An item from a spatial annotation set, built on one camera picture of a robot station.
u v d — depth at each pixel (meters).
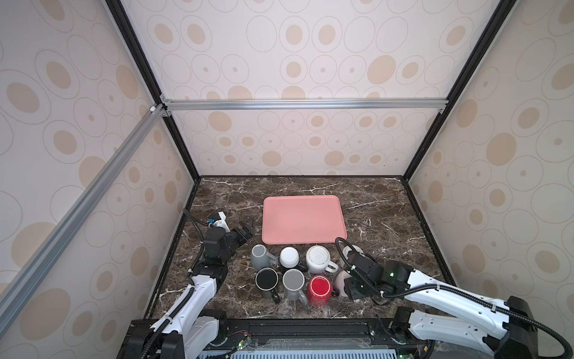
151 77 0.82
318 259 0.82
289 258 0.82
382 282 0.55
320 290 0.75
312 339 0.73
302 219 1.03
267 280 0.76
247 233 0.74
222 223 0.74
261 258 0.82
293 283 0.75
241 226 0.74
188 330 0.43
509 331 0.41
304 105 0.88
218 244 0.62
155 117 0.84
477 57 0.78
